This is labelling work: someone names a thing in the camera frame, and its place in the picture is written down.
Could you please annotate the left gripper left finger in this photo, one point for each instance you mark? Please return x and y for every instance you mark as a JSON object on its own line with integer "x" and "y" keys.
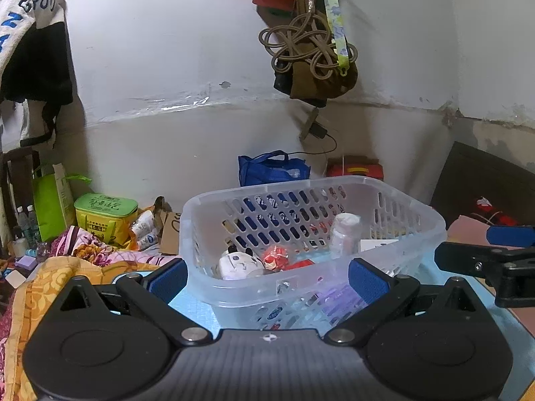
{"x": 149, "y": 297}

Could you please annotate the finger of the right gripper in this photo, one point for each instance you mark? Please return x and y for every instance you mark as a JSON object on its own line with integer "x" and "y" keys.
{"x": 511, "y": 236}

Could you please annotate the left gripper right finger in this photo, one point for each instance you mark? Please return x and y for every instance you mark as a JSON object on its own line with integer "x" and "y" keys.
{"x": 386, "y": 298}

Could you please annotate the white bottle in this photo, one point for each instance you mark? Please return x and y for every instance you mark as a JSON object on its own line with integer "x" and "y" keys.
{"x": 345, "y": 236}

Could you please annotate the red snack packet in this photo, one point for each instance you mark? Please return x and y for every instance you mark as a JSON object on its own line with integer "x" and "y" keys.
{"x": 276, "y": 258}

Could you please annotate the purple item in basket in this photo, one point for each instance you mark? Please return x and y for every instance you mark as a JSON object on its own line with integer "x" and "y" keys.
{"x": 339, "y": 304}

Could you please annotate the brown cardboard box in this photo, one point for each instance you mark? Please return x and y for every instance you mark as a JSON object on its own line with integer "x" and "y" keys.
{"x": 168, "y": 225}

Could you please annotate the dark wooden headboard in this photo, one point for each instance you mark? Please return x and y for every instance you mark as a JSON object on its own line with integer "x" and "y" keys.
{"x": 490, "y": 189}

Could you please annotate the white round toy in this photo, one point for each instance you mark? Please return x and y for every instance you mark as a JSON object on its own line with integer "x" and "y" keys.
{"x": 235, "y": 265}

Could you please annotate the green yellow lunch bag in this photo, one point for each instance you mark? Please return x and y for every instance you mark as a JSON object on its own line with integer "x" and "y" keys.
{"x": 106, "y": 217}

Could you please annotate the clear plastic basket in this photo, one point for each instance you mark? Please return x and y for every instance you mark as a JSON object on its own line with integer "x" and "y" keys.
{"x": 398, "y": 231}

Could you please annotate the orange floral blanket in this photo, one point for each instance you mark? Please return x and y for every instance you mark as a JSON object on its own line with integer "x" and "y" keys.
{"x": 32, "y": 300}

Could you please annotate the green paper bag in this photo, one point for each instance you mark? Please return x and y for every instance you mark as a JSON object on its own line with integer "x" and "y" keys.
{"x": 53, "y": 200}

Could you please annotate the red patterned gift box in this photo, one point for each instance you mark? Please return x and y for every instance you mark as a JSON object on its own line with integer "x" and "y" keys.
{"x": 356, "y": 166}

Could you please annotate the blue shopping bag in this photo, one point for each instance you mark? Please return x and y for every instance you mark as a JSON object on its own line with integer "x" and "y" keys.
{"x": 273, "y": 167}

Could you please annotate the black power adapter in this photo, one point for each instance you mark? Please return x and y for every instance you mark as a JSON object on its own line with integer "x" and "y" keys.
{"x": 313, "y": 127}

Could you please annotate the brown hanging bag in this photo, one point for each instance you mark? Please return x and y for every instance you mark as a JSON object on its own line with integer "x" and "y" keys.
{"x": 309, "y": 80}

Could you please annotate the black hanging garment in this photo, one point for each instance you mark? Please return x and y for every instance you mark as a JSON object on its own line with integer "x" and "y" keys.
{"x": 39, "y": 71}

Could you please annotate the white hanging garment blue letters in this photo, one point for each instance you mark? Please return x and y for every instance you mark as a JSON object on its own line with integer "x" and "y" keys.
{"x": 18, "y": 16}

